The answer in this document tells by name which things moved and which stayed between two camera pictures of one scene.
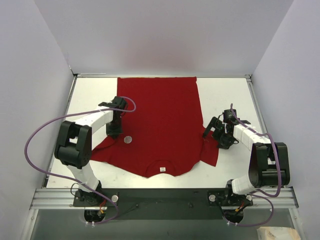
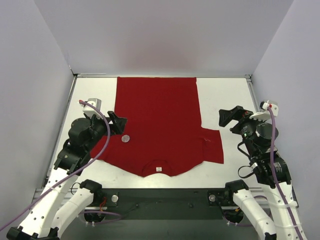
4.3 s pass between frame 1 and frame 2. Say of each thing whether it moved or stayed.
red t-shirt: stayed
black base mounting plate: stayed
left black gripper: moved
